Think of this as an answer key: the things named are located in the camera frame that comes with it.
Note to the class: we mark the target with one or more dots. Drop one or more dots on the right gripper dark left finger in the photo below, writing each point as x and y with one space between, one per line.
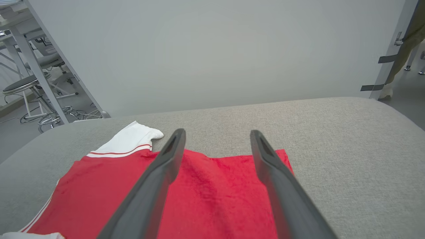
149 199

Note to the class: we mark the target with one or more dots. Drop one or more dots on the beige shoe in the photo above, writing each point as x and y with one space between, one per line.
385 93

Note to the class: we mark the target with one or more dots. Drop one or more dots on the metal latch bracket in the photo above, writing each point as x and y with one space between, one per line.
398 40

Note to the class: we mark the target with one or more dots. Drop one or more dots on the black tape strip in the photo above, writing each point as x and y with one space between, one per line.
372 87
386 59

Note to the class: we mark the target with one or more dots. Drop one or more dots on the olive trouser leg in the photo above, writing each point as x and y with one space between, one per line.
411 36

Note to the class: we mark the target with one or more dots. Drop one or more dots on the white partition panel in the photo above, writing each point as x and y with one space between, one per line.
215 49

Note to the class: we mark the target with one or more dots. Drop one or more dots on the grey swivel chair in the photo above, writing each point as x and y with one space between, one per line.
49 59

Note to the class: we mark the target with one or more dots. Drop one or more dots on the grey metal partition post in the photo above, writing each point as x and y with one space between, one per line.
407 20
105 114

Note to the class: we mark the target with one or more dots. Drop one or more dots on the red and white basketball jersey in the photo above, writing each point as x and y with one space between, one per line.
215 199

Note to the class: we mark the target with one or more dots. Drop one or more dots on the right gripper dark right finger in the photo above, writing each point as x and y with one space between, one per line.
292 209

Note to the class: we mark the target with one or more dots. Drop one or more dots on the white metal frame table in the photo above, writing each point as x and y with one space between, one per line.
33 66

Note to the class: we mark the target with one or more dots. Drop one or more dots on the round stool with dark seat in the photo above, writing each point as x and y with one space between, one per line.
23 83

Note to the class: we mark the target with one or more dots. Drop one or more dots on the white stool legs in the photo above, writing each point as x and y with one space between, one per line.
407 68

